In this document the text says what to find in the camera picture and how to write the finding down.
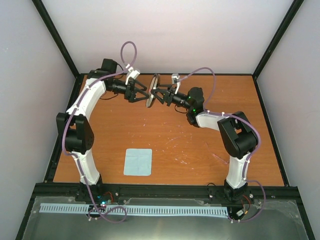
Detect left black frame post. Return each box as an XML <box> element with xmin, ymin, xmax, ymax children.
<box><xmin>32</xmin><ymin>0</ymin><xmax>80</xmax><ymax>78</ymax></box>

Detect right black frame post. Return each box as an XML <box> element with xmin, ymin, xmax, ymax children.
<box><xmin>252</xmin><ymin>0</ymin><xmax>305</xmax><ymax>78</ymax></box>

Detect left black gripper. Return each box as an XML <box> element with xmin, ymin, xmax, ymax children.
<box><xmin>107</xmin><ymin>78</ymin><xmax>149</xmax><ymax>103</ymax></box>

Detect plaid glasses case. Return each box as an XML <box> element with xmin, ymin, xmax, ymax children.
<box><xmin>145</xmin><ymin>73</ymin><xmax>161</xmax><ymax>108</ymax></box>

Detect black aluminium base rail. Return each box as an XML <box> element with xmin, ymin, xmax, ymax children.
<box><xmin>33</xmin><ymin>182</ymin><xmax>300</xmax><ymax>203</ymax></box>

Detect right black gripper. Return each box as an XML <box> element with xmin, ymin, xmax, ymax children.
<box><xmin>150</xmin><ymin>85</ymin><xmax>192</xmax><ymax>111</ymax></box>

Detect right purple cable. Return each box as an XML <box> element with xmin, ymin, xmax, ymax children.
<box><xmin>177</xmin><ymin>66</ymin><xmax>266</xmax><ymax>224</ymax></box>

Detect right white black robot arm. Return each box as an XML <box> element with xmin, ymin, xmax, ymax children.
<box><xmin>149</xmin><ymin>83</ymin><xmax>260</xmax><ymax>202</ymax></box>

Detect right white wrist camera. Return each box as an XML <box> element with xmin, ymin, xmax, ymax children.
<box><xmin>171</xmin><ymin>73</ymin><xmax>181</xmax><ymax>94</ymax></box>

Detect light blue cleaning cloth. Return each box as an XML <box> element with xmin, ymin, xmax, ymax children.
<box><xmin>123</xmin><ymin>148</ymin><xmax>153</xmax><ymax>177</ymax></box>

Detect metal front plate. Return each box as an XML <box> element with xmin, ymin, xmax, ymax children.
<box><xmin>22</xmin><ymin>197</ymin><xmax>308</xmax><ymax>240</ymax></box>

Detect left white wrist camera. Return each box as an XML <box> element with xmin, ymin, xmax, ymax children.
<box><xmin>125</xmin><ymin>64</ymin><xmax>141</xmax><ymax>85</ymax></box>

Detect black frame post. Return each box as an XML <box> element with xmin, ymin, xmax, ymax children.
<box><xmin>252</xmin><ymin>0</ymin><xmax>305</xmax><ymax>78</ymax></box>
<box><xmin>32</xmin><ymin>0</ymin><xmax>80</xmax><ymax>78</ymax></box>

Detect light blue slotted cable duct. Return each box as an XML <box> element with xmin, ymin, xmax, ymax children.
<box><xmin>39</xmin><ymin>203</ymin><xmax>229</xmax><ymax>218</ymax></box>

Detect pink transparent sunglasses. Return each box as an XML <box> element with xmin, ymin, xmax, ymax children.
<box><xmin>205</xmin><ymin>142</ymin><xmax>229</xmax><ymax>165</ymax></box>

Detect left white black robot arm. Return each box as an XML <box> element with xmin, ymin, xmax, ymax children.
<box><xmin>56</xmin><ymin>58</ymin><xmax>149</xmax><ymax>202</ymax></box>

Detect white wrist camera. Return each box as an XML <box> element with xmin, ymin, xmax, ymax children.
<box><xmin>125</xmin><ymin>64</ymin><xmax>141</xmax><ymax>85</ymax></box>
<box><xmin>171</xmin><ymin>73</ymin><xmax>181</xmax><ymax>94</ymax></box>

